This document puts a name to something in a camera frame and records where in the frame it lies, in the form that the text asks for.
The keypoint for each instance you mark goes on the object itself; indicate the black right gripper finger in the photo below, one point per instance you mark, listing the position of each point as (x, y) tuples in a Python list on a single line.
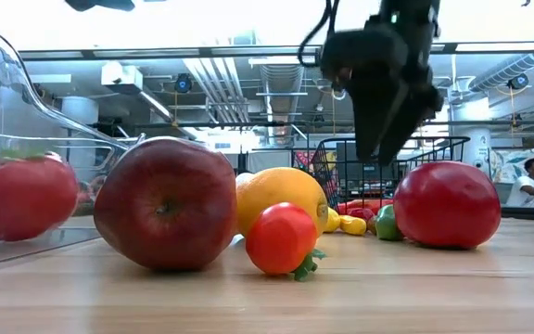
[(408, 123), (371, 120)]

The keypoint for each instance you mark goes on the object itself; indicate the red chili pepper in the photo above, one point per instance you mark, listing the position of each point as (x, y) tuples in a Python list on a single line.
[(364, 203)]

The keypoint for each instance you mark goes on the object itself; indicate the large red tomato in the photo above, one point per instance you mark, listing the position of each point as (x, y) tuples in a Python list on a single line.
[(448, 204)]

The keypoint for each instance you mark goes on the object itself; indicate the small red pepper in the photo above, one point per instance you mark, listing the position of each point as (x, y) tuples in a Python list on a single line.
[(360, 213)]

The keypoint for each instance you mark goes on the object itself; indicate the small green pepper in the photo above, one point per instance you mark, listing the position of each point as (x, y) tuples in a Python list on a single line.
[(389, 225)]

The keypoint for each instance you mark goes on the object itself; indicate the small yellow pepper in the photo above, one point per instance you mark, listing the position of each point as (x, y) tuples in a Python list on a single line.
[(332, 221)]

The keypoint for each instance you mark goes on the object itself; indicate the yellow lemon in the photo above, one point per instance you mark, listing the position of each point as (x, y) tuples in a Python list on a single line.
[(281, 195)]

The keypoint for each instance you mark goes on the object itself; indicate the red cherry tomato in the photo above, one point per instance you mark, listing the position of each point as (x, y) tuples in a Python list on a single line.
[(278, 239)]

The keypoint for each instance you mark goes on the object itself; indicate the dark red apple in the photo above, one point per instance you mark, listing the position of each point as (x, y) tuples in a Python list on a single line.
[(165, 204)]

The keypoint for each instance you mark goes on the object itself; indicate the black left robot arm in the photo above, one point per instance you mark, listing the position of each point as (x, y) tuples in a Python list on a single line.
[(100, 3)]

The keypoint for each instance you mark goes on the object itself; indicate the black monitor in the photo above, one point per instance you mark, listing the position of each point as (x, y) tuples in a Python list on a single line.
[(345, 169)]

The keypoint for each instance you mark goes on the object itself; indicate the colourful leaf mural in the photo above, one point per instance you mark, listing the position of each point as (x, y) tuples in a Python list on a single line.
[(503, 167)]

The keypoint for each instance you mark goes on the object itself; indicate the yellow corn cob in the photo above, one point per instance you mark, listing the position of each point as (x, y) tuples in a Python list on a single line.
[(352, 225)]

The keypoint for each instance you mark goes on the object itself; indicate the person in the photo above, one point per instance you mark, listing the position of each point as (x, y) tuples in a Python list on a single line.
[(531, 185)]

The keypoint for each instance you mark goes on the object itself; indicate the rig top crossbeam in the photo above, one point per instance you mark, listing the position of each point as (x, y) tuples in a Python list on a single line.
[(156, 51)]

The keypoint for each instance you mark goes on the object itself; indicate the white air unit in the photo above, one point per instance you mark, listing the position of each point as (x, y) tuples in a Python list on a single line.
[(121, 74)]

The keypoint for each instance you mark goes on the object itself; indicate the white round column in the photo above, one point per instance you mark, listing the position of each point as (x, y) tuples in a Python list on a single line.
[(79, 111)]

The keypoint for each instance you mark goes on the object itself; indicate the white column with camera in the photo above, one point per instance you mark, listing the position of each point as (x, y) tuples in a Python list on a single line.
[(478, 148)]

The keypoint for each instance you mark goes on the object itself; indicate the silver ventilation duct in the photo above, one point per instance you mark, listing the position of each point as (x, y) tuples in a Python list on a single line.
[(281, 93)]

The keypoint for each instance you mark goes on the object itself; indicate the corrugated silver duct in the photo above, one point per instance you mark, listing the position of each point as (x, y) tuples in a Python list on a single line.
[(508, 69)]

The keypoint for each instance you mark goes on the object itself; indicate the black ceiling camera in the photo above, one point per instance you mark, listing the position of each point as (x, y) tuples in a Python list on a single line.
[(518, 81), (183, 83)]

